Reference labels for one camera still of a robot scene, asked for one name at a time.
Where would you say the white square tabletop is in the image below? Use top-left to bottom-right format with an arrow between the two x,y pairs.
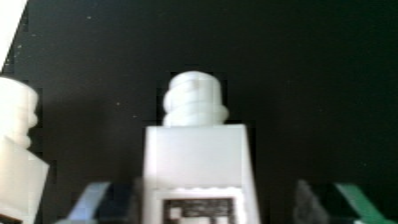
0,0 -> 28,69

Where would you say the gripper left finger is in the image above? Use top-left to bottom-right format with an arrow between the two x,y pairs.
55,182 -> 136,224

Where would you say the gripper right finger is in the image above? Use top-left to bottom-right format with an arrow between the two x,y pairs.
293,180 -> 390,224

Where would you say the white leg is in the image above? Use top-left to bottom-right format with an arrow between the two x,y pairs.
0,78 -> 49,224
142,71 -> 261,224

